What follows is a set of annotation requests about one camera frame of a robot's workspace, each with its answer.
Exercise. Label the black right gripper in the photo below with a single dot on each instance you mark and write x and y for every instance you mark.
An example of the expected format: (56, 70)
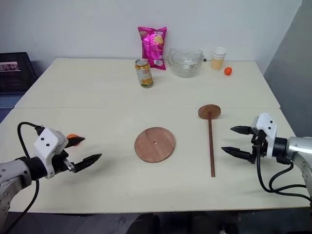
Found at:
(258, 146)

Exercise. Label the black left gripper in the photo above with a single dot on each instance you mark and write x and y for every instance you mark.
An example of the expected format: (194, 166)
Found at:
(61, 162)

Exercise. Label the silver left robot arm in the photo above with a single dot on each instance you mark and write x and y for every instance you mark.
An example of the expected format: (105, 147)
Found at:
(14, 170)

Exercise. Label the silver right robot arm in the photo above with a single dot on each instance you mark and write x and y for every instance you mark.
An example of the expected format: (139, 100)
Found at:
(296, 152)

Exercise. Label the wooden stick with round base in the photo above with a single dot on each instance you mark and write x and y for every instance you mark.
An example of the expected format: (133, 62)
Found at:
(211, 136)

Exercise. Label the orange object behind gripper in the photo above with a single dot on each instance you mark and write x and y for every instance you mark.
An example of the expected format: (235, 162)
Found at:
(72, 137)

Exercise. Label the small orange ball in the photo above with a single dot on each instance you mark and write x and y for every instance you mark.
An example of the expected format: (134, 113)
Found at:
(228, 71)

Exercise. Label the round wooden base disc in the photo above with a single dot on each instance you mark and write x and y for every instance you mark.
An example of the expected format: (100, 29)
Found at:
(155, 147)

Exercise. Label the cup of orange juice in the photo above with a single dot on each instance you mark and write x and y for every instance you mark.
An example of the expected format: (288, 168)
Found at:
(217, 58)

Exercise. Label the clear glass bowl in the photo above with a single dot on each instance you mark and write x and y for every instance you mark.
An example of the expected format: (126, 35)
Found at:
(185, 63)

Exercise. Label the yellow drink can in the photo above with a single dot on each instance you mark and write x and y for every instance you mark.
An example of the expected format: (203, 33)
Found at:
(144, 73)

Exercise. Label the black crate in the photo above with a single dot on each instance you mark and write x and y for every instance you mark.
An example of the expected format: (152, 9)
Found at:
(14, 73)

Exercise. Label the pink chips bag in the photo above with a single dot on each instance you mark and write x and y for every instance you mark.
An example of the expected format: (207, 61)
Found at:
(153, 47)

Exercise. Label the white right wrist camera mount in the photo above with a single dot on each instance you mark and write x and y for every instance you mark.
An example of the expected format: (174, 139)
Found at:
(267, 126)

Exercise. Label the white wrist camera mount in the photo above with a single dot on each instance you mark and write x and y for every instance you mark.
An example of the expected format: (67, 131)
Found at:
(267, 126)
(48, 146)

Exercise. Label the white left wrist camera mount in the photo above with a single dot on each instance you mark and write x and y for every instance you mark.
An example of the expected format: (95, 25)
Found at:
(48, 146)

